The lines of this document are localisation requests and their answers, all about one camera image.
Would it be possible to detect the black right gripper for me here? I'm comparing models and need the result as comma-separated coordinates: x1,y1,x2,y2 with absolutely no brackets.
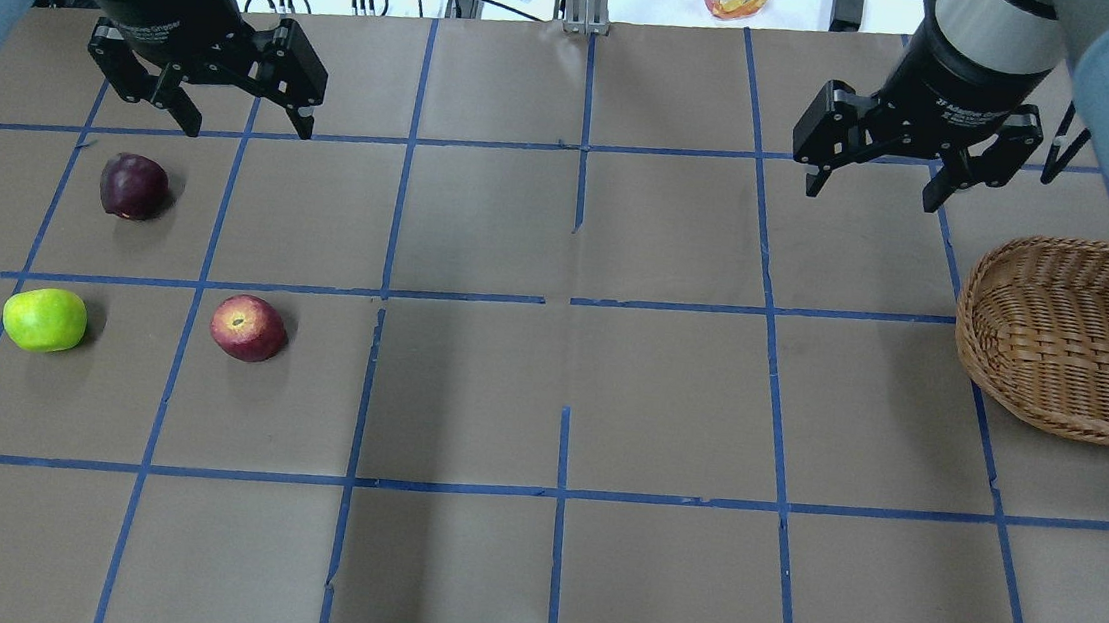
791,18,1052,213

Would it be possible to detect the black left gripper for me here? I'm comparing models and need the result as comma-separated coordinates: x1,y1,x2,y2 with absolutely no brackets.
89,0,330,140

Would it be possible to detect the dark red apple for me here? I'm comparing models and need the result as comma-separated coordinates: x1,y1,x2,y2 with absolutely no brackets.
98,153,171,221

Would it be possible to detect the green apple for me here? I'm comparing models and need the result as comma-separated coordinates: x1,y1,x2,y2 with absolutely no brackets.
2,288,89,353

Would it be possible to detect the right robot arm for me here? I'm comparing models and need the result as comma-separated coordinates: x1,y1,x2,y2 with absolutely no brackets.
791,0,1109,213

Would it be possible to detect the woven wicker basket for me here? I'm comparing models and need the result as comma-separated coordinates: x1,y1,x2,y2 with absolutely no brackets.
954,236,1109,446

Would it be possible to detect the black device on table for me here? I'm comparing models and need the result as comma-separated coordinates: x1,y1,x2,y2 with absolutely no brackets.
827,0,866,33

